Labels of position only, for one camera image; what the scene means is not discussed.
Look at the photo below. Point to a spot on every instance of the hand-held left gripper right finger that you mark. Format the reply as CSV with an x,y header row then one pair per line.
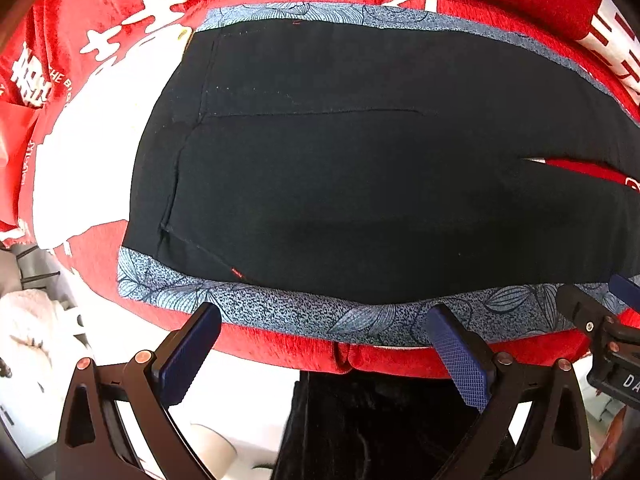
x,y
457,360

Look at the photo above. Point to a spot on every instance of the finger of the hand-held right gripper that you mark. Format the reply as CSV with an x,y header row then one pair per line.
x,y
626,287
582,307

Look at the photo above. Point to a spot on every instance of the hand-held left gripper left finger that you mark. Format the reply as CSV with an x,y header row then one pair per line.
x,y
191,355

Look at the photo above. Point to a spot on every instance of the black pants with blue trim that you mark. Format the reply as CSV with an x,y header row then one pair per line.
x,y
350,160

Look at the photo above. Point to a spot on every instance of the white rounded object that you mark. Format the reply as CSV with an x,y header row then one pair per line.
x,y
225,452

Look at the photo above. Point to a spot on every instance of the dark cloth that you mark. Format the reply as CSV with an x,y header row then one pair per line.
x,y
370,425

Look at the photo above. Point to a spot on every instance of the white fluffy cloth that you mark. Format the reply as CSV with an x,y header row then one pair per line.
x,y
37,330

